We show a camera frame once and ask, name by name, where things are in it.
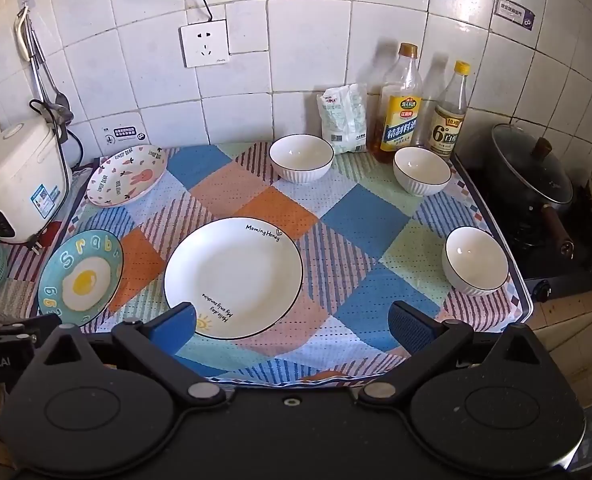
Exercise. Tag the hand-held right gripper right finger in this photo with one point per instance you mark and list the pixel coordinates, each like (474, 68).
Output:
(410, 325)

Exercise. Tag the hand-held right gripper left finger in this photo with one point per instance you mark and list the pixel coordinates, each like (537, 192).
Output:
(178, 324)

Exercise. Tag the white plate with sun print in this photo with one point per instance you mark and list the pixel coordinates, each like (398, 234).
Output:
(233, 270)

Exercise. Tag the white ribbed bowl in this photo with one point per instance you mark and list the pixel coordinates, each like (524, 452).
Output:
(421, 170)
(301, 157)
(476, 260)

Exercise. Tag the blue fried egg plate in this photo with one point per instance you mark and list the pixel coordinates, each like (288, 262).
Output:
(83, 280)

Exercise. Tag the pink bunny print plate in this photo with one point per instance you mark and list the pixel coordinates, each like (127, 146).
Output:
(125, 175)

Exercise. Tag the patchwork checked table cloth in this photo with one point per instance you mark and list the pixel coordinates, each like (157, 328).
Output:
(356, 240)

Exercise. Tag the white rice cooker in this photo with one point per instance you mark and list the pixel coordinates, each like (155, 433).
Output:
(18, 175)

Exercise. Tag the black gas stove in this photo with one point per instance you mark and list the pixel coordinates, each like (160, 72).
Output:
(576, 265)

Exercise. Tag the glass wok lid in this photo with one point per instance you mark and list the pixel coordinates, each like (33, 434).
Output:
(531, 165)

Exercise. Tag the white vinegar bottle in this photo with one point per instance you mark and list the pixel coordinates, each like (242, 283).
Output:
(448, 125)

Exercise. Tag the yellow label cooking wine bottle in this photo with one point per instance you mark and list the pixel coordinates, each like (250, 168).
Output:
(401, 120)

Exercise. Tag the white salt bag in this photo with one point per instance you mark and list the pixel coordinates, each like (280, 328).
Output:
(343, 120)

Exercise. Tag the metal ladle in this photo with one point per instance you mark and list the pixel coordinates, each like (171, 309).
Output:
(58, 102)

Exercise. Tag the metal kitchen tongs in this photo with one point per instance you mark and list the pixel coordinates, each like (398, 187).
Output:
(28, 45)

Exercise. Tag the white wall label sticker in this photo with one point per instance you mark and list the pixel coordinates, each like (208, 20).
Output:
(123, 134)

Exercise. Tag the white wall socket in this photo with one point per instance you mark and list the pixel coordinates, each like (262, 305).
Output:
(204, 42)

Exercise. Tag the white wall hook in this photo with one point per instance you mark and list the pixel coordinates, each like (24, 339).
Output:
(26, 2)

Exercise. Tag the purple wall sticker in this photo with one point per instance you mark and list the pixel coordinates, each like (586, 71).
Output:
(513, 15)

